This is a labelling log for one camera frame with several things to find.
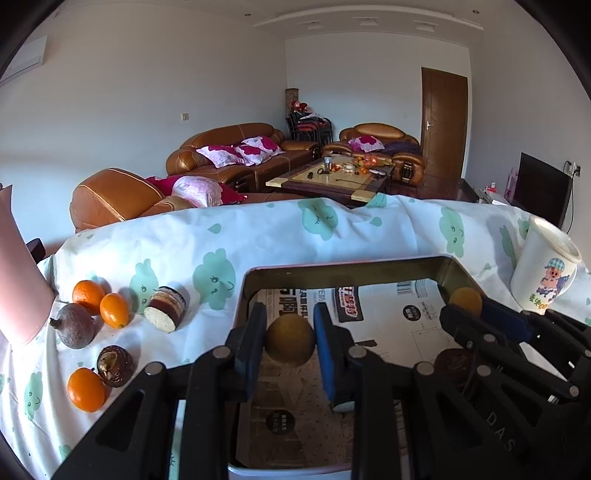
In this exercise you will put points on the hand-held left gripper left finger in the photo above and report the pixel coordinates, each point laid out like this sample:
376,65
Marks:
251,351

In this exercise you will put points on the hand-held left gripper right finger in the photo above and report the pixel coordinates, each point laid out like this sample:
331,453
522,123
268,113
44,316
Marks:
325,350

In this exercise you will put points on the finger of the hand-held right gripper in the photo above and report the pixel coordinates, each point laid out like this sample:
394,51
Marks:
466,330
502,318

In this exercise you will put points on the yellow-brown round fruit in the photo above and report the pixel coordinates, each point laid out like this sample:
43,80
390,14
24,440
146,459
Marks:
465,299
290,340

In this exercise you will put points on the cardboard-lined tray box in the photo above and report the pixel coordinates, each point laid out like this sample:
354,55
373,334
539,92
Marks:
253,295

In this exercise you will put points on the dark brown wrinkled fruit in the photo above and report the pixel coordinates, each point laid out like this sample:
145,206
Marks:
455,369

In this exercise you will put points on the white cartoon cup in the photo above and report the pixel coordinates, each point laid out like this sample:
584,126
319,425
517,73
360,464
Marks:
545,272

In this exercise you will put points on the newspaper tray liner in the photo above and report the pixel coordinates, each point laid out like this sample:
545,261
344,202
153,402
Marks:
397,318

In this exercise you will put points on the layered cake cup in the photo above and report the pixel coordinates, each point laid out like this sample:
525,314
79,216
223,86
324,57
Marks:
166,308

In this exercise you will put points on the dark tv cabinet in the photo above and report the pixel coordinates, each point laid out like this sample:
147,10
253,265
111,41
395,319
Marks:
468,190

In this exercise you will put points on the black television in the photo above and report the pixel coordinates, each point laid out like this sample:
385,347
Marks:
541,190

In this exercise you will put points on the dark brown fruit with stem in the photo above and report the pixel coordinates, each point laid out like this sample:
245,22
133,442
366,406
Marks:
114,366

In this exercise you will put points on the pink gift bag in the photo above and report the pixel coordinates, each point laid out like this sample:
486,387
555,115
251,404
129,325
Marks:
512,181

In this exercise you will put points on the small oval orange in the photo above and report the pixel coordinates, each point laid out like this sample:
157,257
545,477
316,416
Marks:
114,310

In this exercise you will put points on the large round orange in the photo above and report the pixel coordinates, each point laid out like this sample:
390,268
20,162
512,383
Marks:
86,389

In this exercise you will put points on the wooden coffee table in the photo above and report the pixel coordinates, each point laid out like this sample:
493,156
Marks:
332,181

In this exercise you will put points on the pale pink pillow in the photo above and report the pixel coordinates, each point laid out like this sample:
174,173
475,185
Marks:
196,190

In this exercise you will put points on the purple passion fruit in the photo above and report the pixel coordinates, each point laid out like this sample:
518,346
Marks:
76,326

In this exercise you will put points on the dark red pillow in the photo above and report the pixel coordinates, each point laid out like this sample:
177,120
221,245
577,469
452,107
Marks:
159,183

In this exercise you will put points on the purple blanket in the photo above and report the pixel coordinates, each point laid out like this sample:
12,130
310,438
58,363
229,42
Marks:
402,148

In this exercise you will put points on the pile of small oranges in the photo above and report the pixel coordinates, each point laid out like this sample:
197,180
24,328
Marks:
369,161

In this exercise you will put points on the long brown leather sofa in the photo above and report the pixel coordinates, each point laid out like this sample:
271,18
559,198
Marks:
221,159

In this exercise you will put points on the white pillow with magenta flowers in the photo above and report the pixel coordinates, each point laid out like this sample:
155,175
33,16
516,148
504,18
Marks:
219,155
251,153
367,144
264,144

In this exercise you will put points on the brown wooden door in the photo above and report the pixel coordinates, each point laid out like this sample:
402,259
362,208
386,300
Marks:
443,124

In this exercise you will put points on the brown leather armchair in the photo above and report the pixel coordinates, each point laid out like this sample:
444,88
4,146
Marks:
383,143

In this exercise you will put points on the brown leather sofa with armrest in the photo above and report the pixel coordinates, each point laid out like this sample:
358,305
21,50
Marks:
115,198

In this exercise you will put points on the stacked dark chairs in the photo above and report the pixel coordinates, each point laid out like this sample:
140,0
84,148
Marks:
309,127

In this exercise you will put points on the dark object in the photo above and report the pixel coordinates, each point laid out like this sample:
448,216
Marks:
37,249

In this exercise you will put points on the pink paper sheet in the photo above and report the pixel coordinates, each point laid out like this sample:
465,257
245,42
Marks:
18,272

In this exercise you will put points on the tall floor vase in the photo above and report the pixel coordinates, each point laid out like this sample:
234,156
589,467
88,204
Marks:
291,98

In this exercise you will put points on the white air conditioner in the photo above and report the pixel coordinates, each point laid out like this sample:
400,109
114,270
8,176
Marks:
22,59

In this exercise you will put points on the wall power socket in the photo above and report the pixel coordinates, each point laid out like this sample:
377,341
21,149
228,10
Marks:
575,168

